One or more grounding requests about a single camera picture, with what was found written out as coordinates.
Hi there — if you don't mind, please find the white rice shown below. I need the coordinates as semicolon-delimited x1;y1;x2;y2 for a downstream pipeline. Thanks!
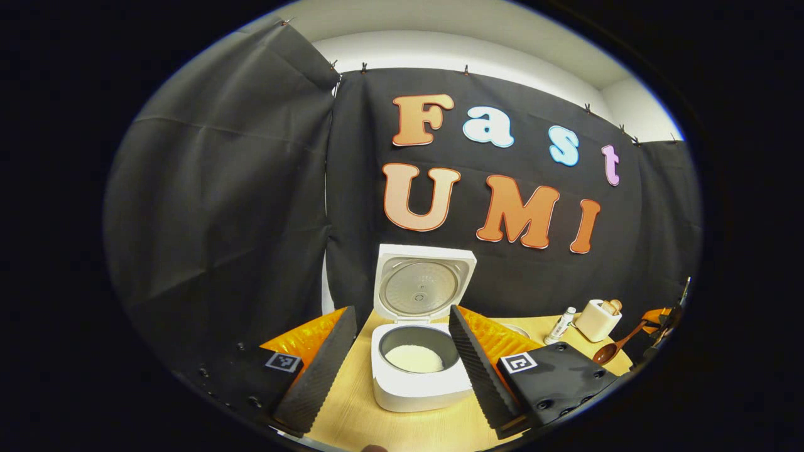
384;344;445;375

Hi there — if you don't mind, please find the white toaster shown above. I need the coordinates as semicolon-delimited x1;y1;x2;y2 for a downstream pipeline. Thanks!
574;299;622;343

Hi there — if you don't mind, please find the brown wooden spoon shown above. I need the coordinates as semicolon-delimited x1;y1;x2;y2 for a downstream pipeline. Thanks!
592;320;651;367

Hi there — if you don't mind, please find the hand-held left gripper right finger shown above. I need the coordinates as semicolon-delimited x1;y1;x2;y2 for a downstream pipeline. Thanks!
447;304;620;441

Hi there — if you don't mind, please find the white rice cooker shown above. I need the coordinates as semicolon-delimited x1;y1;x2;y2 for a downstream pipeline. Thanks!
370;244;479;414

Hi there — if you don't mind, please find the white drink bottle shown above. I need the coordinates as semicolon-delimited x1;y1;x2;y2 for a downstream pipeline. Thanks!
543;306;577;345

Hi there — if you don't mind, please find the black backdrop cloth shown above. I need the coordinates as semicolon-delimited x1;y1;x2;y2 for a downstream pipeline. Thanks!
104;22;703;402

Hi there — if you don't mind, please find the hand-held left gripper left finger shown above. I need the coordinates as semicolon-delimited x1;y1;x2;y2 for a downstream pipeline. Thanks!
187;305;359;439

